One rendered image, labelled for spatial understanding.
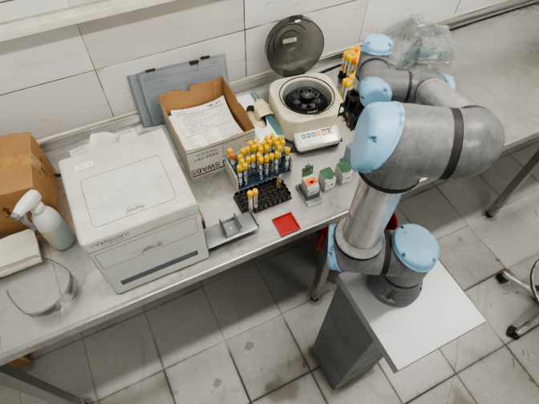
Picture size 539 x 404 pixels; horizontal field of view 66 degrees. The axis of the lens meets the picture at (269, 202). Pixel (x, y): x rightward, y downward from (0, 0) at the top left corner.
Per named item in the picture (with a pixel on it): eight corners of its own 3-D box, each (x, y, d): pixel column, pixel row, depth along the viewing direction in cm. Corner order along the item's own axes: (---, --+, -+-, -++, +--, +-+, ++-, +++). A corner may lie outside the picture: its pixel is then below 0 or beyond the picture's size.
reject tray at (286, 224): (281, 236, 128) (281, 236, 128) (271, 220, 132) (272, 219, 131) (300, 228, 130) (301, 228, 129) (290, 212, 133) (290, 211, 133)
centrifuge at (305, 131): (287, 158, 146) (289, 134, 136) (264, 102, 162) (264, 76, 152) (350, 143, 151) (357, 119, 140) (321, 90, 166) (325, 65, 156)
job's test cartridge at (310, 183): (306, 199, 135) (308, 188, 130) (300, 188, 137) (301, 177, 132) (318, 195, 136) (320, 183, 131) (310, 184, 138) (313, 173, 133)
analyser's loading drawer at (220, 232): (196, 256, 122) (194, 248, 118) (188, 238, 125) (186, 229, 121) (259, 230, 127) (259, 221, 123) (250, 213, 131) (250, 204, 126)
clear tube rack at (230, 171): (237, 192, 138) (236, 179, 132) (225, 171, 142) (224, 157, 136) (291, 171, 143) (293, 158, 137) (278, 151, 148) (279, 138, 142)
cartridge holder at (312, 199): (307, 208, 135) (308, 201, 132) (295, 187, 139) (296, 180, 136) (322, 202, 136) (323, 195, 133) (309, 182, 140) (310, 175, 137)
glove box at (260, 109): (257, 157, 146) (257, 139, 138) (230, 113, 158) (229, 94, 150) (288, 146, 149) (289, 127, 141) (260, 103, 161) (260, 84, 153)
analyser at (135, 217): (116, 296, 117) (78, 246, 92) (95, 220, 130) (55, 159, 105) (218, 254, 125) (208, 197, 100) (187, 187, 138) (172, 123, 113)
